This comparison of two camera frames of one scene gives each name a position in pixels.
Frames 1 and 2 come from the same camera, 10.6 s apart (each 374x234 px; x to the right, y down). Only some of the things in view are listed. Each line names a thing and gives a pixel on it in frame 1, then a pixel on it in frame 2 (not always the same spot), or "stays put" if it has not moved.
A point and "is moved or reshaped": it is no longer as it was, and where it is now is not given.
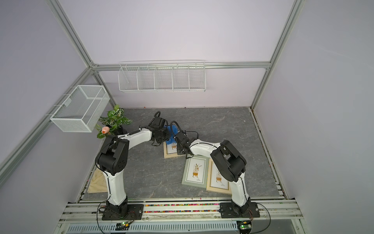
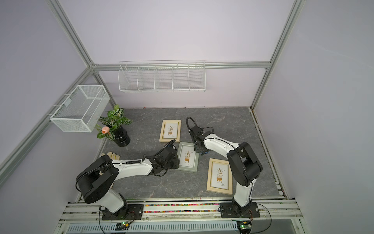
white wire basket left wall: (81, 110) stays put
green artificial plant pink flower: (115, 119) stays put
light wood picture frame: (216, 181) stays put
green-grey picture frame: (196, 170) is moved or reshaped
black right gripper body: (179, 150) to (196, 149)
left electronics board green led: (122, 226) stays put
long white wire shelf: (162, 76) stays put
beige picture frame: (170, 150) is moved or reshaped
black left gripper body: (164, 136) to (173, 165)
